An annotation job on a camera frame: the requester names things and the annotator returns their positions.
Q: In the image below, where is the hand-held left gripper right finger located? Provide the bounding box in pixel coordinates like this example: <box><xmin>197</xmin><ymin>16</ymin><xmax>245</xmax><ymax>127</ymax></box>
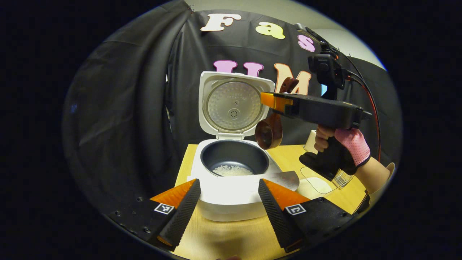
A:
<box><xmin>257</xmin><ymin>179</ymin><xmax>356</xmax><ymax>254</ymax></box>

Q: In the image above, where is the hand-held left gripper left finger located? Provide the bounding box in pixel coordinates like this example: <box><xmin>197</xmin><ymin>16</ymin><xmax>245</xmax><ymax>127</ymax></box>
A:
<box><xmin>104</xmin><ymin>179</ymin><xmax>202</xmax><ymax>252</ymax></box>

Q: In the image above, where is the brown wooden spoon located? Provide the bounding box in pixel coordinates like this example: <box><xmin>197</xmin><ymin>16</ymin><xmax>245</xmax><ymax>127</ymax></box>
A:
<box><xmin>255</xmin><ymin>77</ymin><xmax>300</xmax><ymax>150</ymax></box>

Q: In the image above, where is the white rice cooker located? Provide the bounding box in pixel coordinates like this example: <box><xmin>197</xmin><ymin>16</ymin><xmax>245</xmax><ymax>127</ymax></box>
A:
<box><xmin>187</xmin><ymin>71</ymin><xmax>300</xmax><ymax>222</ymax></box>

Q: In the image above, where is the clear-lidded rice box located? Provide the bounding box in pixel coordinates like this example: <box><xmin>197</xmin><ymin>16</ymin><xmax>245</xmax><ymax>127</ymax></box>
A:
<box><xmin>300</xmin><ymin>166</ymin><xmax>340</xmax><ymax>195</ymax></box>

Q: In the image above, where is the heap of white rice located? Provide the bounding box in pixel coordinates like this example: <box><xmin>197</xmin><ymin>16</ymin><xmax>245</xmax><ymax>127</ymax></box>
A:
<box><xmin>212</xmin><ymin>165</ymin><xmax>254</xmax><ymax>177</ymax></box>

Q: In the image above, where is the metal wire chopstick holder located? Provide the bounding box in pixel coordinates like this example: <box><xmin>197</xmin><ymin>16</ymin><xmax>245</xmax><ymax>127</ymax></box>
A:
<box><xmin>332</xmin><ymin>169</ymin><xmax>354</xmax><ymax>189</ymax></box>

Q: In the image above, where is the white toaster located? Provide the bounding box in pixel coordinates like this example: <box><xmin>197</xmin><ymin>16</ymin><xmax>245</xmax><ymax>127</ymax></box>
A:
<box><xmin>304</xmin><ymin>130</ymin><xmax>319</xmax><ymax>154</ymax></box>

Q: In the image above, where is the black backdrop cloth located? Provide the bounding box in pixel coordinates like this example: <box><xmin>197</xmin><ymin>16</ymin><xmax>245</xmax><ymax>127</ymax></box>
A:
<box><xmin>63</xmin><ymin>0</ymin><xmax>402</xmax><ymax>213</ymax></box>

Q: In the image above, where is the red and black gripper cable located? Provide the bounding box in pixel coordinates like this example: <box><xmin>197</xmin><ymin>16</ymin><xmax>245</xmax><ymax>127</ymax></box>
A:
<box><xmin>339</xmin><ymin>54</ymin><xmax>382</xmax><ymax>162</ymax></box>

